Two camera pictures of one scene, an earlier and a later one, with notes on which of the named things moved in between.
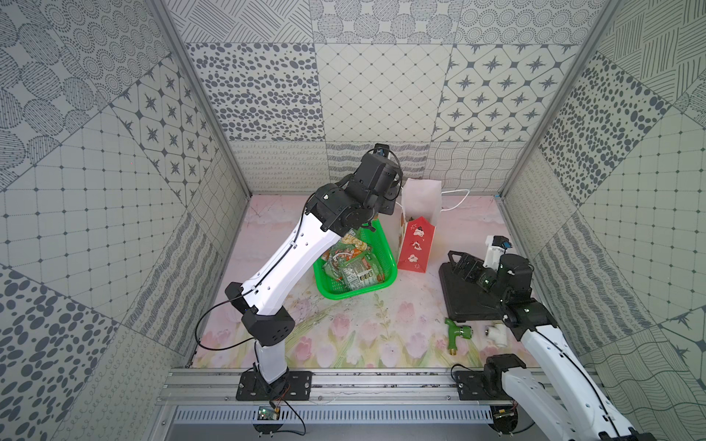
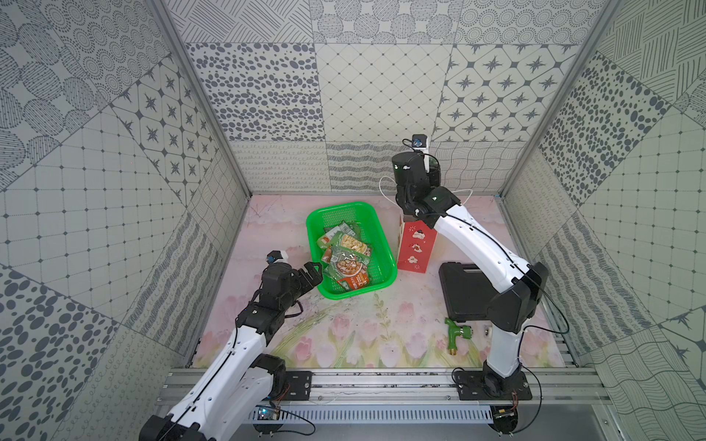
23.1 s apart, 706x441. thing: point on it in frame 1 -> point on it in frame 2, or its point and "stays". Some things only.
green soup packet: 359,273 -> 347,239
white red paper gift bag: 421,215 stays
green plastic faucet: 456,331 stays
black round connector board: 505,418 stays
